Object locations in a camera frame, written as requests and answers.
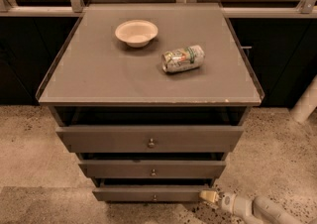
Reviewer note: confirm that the grey top drawer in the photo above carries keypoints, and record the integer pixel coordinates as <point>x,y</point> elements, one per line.
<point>150,139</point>

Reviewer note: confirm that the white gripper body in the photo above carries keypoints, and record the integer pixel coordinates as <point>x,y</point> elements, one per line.
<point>227,200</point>

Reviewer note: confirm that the grey drawer cabinet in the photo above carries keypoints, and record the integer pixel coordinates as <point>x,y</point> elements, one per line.
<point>100,81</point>

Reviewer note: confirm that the grey drawer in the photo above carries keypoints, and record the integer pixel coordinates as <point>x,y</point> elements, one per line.
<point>149,193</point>
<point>150,139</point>
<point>152,169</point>

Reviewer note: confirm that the crushed soda can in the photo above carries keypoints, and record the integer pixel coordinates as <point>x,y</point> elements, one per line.
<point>182,59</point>

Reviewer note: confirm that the white paper bowl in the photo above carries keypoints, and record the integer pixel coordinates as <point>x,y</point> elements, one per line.
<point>136,33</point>

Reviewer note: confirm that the white cylindrical robot base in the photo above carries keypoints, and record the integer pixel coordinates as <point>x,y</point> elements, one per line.
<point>306,104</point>

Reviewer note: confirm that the grey middle drawer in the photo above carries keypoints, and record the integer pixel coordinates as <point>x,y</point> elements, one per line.
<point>152,169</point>

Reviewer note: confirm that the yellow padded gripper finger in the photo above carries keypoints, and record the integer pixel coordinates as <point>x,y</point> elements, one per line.
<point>209,196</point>

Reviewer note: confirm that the grey bottom drawer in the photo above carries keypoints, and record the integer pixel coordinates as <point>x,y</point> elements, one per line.
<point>149,193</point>

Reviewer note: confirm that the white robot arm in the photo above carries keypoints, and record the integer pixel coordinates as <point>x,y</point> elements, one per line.
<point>259,210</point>

